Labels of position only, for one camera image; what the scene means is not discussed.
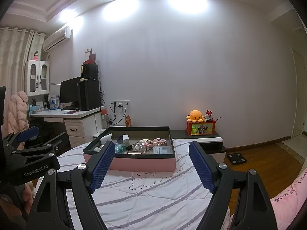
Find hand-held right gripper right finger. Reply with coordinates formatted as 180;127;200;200
189;141;276;230

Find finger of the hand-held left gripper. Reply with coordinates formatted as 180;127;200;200
2;126;40;154
12;132;70;157

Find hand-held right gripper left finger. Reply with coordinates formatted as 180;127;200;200
29;140;116;230

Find clear plastic packet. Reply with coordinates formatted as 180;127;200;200
153;146;175;156

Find pink box with dark rim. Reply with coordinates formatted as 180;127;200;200
83;126;177;172

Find pink white block cat figure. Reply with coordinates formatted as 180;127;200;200
140;138;168;150

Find white desk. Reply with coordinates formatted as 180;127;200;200
30;105;106;149

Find pink padded jacket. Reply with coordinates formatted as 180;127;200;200
4;91;30;135

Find dark top TV cabinet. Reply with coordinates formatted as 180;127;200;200
169;129;227;159

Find white plastic item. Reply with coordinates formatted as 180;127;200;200
93;134;113;152

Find black floor scale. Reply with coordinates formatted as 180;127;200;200
227;154;247;165

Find blue white desk box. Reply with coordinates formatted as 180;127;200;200
49;94;59;109

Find low white side cabinet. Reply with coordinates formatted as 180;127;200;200
92;128;108;137

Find red storage crate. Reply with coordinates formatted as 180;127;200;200
187;120;215;136

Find black monitor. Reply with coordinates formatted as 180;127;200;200
60;77;82;111

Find bottle with orange cap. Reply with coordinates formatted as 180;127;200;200
101;109;109;128

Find black computer tower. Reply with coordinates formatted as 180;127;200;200
79;80;101;111

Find white striped quilt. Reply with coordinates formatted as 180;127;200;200
36;138;232;230

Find orange octopus plush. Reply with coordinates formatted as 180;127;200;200
187;110;205;122

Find white hutch cabinet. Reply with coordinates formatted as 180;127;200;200
25;60;51;97

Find beige curtain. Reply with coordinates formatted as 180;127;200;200
0;27;45;135

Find black speaker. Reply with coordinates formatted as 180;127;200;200
83;63;99;81

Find red triangular flag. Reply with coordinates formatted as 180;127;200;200
85;48;97;65

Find pink quilt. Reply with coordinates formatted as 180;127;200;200
270;166;307;230

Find white air conditioner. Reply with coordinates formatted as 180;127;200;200
43;26;73;52

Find white door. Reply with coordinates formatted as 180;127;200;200
291;47;307;137

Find black power cables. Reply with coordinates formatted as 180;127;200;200
109;103;125;126

